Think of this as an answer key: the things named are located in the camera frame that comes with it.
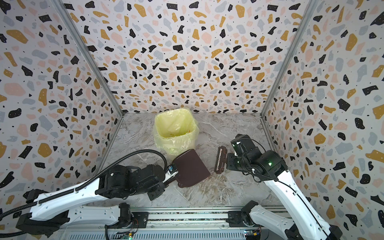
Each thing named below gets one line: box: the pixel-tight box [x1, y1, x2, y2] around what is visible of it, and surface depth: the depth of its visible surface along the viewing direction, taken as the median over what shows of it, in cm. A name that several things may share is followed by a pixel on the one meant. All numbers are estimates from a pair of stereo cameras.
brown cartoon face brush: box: [214, 146, 228, 174], surface depth 79 cm
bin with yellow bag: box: [153, 108, 200, 162], surface depth 84 cm
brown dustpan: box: [172, 149, 211, 188], surface depth 72 cm
